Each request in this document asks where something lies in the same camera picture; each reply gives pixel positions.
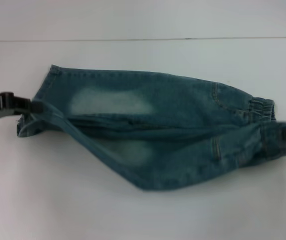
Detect blue denim shorts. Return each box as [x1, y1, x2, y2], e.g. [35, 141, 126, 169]
[17, 64, 286, 192]

